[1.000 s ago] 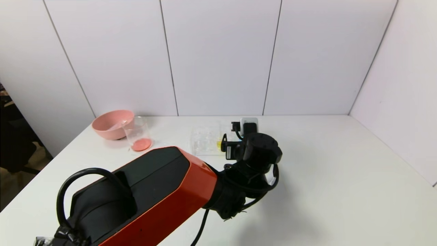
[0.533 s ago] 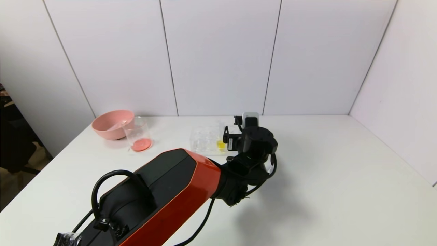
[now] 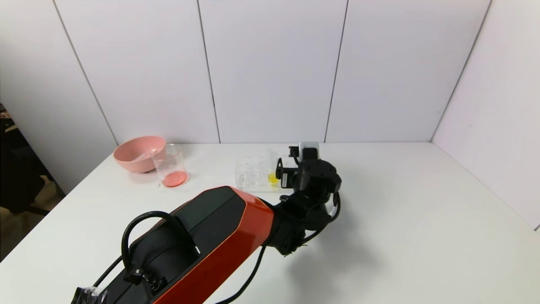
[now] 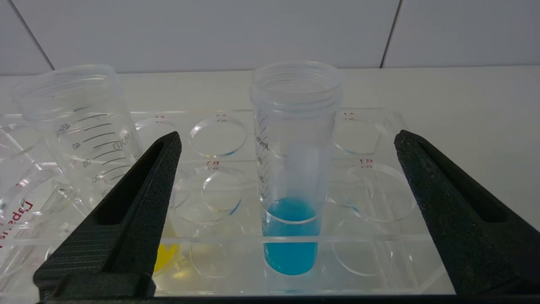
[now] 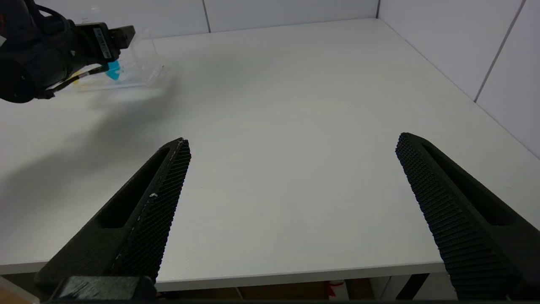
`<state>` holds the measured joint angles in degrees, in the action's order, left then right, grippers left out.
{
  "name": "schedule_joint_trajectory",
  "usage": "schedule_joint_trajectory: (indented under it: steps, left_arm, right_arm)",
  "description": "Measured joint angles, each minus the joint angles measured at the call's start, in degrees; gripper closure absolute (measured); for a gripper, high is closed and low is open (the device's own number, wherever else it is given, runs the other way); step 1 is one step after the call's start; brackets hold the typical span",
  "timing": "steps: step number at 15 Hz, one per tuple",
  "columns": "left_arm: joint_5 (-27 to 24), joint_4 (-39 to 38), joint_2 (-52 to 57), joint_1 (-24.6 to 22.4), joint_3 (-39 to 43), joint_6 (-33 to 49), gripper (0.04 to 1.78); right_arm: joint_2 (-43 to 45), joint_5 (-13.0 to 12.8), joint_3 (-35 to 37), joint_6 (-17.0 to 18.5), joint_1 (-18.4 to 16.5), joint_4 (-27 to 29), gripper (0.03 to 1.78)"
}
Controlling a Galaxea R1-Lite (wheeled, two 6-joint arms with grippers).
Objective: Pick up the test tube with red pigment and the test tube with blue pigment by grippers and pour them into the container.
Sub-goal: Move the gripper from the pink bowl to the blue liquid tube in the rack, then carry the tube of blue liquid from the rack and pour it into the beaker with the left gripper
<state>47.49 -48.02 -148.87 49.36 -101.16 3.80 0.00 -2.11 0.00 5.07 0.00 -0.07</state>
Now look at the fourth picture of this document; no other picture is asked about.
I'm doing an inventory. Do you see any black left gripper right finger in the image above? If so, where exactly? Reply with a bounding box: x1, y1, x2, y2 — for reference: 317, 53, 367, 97
394, 130, 540, 296

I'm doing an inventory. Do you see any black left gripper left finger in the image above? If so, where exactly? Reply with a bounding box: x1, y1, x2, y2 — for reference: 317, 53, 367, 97
34, 132, 183, 300

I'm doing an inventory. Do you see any test tube with blue pigment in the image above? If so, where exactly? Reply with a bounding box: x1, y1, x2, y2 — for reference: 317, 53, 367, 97
250, 61, 343, 276

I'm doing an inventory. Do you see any clear acrylic test tube rack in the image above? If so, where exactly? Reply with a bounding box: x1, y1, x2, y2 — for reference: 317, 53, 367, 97
0, 108, 448, 296

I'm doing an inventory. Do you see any test tube with yellow pigment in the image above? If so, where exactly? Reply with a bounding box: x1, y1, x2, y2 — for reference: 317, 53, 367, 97
13, 64, 181, 277

